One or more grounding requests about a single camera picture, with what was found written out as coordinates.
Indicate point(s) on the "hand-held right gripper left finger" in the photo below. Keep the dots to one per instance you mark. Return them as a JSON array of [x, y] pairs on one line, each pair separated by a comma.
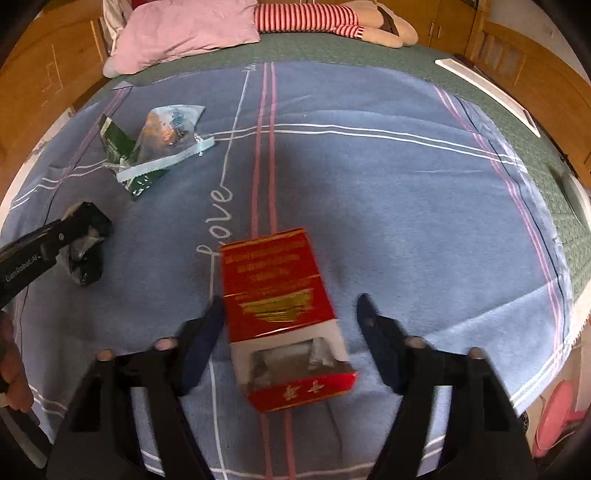
[[203, 337]]

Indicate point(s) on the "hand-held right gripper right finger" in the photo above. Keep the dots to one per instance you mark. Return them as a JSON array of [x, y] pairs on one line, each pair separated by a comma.
[[376, 337]]

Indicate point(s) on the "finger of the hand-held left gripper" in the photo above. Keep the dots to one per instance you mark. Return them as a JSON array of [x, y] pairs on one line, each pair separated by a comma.
[[85, 219]]

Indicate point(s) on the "dark foil wrapper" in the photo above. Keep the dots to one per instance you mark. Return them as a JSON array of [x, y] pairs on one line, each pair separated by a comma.
[[85, 270]]

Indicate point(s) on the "red white cardboard box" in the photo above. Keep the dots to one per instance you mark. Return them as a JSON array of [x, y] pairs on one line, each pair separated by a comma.
[[272, 286]]

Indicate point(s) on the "person's left hand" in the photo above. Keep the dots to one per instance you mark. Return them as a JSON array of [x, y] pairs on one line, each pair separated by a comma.
[[14, 369]]

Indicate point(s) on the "green foil wrapper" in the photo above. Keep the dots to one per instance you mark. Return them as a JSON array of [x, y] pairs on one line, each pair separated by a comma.
[[115, 138]]

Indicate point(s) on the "clear wrapper with blue edge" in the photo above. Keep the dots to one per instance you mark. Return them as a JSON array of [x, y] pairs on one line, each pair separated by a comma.
[[166, 129]]

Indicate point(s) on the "blue striped blanket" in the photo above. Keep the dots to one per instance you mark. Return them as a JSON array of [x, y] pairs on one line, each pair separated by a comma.
[[369, 184]]

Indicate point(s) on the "pink pillow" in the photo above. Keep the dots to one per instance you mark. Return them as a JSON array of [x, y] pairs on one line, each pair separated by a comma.
[[184, 32]]

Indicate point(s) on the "white round device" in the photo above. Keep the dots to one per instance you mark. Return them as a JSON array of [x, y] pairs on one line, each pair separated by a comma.
[[577, 194]]

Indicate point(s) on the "striped plush doll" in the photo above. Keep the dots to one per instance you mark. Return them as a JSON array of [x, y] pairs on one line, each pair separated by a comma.
[[304, 16]]

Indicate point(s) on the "white flat frame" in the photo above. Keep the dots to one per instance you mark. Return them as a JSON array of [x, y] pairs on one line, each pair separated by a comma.
[[489, 92]]

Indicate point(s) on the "wooden wall cabinet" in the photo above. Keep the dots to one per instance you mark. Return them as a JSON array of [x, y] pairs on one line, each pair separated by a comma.
[[438, 18]]

